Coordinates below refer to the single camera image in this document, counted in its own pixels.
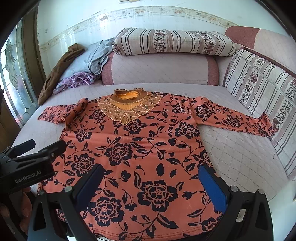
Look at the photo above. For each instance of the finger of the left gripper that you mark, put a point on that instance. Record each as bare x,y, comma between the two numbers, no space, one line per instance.
18,150
53,151

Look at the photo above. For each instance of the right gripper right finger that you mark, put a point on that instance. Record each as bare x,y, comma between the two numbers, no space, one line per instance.
245,215

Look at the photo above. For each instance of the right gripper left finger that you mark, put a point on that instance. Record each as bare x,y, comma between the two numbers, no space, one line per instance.
55,214

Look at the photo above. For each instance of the orange black floral blouse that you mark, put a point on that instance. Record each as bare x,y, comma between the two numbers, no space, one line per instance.
150,147

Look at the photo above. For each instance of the person's left hand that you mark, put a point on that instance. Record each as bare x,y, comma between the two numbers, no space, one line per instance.
26,210

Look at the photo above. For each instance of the stained glass window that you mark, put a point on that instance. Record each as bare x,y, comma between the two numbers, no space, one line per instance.
18,91

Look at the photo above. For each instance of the purple satin garment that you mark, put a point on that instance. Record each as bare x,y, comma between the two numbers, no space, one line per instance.
77,79

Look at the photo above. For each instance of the grey blue garment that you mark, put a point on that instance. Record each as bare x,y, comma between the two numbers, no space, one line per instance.
92,60

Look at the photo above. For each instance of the brown garment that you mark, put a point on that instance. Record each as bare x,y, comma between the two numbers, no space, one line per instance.
64,62

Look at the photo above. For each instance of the striped floral side pillow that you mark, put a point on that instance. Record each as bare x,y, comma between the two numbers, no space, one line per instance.
263,87

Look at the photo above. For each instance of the pink quilted back cushion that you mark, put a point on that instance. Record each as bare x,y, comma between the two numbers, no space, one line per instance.
160,68

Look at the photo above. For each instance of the striped floral bolster pillow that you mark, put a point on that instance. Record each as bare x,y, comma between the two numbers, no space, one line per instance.
137,41

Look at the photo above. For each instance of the pink quilted corner cushion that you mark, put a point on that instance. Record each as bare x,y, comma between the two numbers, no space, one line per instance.
267,44

